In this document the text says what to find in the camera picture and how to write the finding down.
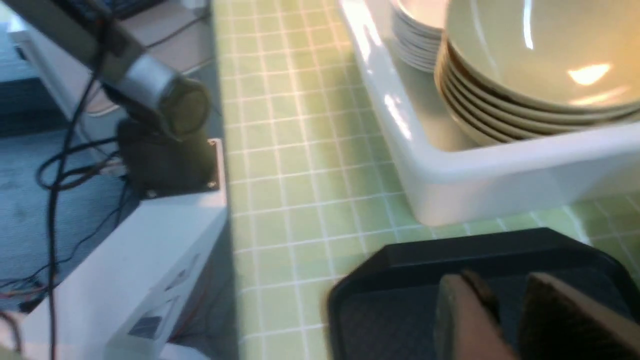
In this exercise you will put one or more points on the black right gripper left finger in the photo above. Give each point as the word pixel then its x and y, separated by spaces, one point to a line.
pixel 467 322

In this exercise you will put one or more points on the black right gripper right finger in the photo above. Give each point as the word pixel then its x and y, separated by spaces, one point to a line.
pixel 559 322

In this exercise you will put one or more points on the beige noodle bowl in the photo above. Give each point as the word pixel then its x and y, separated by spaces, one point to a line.
pixel 566 55

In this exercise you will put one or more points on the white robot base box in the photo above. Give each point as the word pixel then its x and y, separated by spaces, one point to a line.
pixel 123 301

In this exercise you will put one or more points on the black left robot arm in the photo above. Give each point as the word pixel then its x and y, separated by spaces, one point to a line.
pixel 162 142

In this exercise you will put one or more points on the stacked beige bowl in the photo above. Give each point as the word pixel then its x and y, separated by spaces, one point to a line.
pixel 540 128
pixel 446 53
pixel 478 93
pixel 481 127

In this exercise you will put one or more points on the top stacked beige bowl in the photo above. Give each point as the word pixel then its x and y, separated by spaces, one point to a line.
pixel 446 53

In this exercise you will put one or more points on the black serving tray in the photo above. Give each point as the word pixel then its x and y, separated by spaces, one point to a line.
pixel 385 308

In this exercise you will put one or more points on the large white plastic tub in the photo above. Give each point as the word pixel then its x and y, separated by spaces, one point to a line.
pixel 446 177

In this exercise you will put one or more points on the green checkered tablecloth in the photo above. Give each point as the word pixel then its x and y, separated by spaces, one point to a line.
pixel 313 190

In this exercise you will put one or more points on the stack of white dishes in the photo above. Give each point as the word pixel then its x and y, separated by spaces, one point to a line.
pixel 417 27

